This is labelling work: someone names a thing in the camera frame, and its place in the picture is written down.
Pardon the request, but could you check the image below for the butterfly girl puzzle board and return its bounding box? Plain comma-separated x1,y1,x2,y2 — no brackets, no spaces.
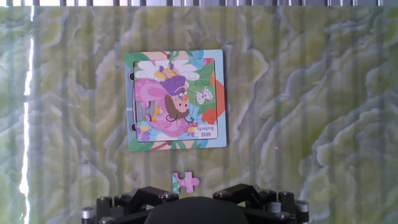
124,49,228,152

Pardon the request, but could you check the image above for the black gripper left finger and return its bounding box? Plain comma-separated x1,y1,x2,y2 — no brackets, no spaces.
81,185,180,224

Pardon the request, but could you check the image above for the green marble pattern mat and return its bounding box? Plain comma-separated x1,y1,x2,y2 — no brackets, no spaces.
0,6,398,224

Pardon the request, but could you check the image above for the pink puzzle piece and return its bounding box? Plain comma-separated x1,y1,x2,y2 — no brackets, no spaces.
172,171,201,194

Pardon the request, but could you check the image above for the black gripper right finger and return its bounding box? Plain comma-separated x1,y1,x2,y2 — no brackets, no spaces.
213,183,310,224

